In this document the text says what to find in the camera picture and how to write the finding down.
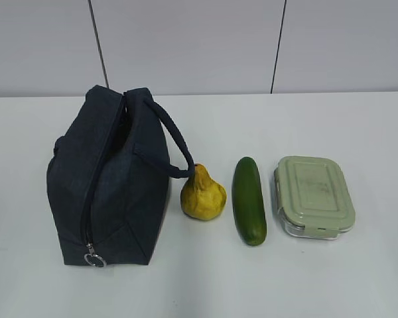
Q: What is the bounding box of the green cucumber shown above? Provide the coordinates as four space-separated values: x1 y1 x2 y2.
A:
232 156 267 246

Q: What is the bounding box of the green lidded glass container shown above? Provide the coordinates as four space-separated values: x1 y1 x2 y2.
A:
274 156 356 240

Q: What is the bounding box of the dark blue lunch bag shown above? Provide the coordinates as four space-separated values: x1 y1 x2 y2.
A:
46 85 194 268

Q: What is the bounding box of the silver zipper pull ring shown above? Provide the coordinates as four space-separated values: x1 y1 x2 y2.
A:
83 243 106 268

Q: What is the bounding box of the yellow pear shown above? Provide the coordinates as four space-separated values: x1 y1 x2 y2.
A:
180 164 227 221

